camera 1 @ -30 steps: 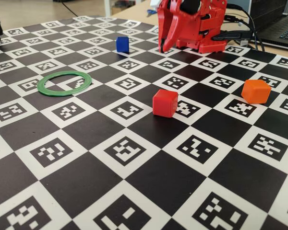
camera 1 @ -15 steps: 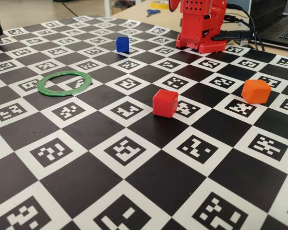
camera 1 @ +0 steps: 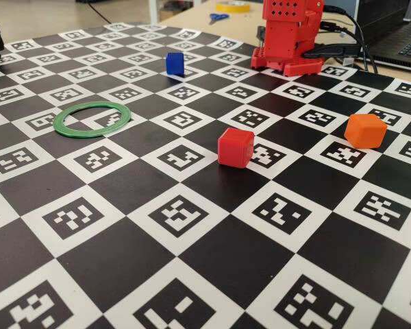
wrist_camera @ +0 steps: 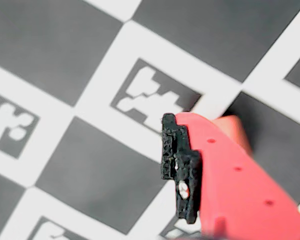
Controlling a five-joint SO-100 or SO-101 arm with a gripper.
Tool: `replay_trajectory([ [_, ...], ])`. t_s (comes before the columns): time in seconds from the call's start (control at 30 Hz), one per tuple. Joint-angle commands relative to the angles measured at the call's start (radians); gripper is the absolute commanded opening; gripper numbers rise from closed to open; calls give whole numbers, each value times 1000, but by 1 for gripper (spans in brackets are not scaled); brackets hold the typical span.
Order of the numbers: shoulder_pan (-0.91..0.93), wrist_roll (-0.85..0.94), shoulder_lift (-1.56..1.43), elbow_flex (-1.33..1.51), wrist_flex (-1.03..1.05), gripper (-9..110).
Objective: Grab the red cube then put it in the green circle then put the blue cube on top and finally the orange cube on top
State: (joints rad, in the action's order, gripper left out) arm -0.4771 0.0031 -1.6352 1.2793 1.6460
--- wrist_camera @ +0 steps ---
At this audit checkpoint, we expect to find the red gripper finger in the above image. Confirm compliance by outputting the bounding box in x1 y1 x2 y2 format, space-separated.
160 112 300 240

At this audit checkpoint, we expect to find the black white marker mat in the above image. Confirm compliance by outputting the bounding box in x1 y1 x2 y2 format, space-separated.
0 0 300 240

